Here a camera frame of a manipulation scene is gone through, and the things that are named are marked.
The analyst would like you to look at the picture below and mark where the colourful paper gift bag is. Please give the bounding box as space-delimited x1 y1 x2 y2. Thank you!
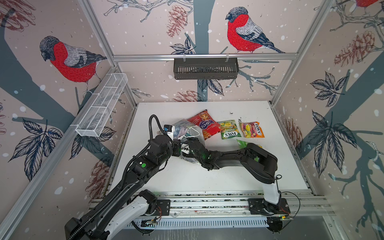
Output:
173 119 205 164

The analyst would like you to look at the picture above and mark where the red cookie snack packet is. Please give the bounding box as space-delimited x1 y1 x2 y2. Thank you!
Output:
188 110 222 140

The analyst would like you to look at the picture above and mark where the yellow green candy bag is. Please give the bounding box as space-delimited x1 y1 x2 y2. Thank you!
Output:
218 120 241 140

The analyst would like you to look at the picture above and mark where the bright green snack bag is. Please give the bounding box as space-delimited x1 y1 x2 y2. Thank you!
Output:
237 140 262 149

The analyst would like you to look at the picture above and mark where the orange snack packet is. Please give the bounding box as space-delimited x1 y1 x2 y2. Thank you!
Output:
239 121 265 138

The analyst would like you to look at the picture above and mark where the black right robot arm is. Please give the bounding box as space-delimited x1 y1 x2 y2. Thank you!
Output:
181 139 281 209

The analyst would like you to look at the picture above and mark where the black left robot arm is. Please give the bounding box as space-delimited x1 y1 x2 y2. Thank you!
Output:
65 135 181 240

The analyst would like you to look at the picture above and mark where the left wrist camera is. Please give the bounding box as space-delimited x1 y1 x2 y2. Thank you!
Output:
164 125 175 137

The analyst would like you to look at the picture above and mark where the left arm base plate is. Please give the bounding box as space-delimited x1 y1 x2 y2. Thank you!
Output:
150 200 171 217

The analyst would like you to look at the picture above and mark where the black perforated wall basket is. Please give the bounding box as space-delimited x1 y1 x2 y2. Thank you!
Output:
174 58 239 80

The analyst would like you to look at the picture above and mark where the black corrugated cable conduit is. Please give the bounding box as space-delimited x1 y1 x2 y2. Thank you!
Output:
67 113 169 240

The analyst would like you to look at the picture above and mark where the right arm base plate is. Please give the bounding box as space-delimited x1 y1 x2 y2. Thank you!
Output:
248 198 291 216

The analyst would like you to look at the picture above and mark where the white wire mesh shelf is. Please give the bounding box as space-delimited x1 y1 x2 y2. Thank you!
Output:
76 73 128 138

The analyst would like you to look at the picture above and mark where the horizontal aluminium frame bar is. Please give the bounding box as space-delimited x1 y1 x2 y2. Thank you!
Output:
113 53 298 63

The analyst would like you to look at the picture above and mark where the aluminium mounting rail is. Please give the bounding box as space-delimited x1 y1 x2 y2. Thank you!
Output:
155 191 336 218

